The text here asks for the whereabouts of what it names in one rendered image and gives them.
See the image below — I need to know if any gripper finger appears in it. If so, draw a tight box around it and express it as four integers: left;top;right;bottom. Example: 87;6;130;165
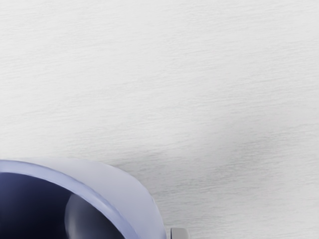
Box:
170;227;190;239

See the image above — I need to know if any pale blue cup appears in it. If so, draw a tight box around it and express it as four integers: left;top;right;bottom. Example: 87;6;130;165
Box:
0;157;165;239

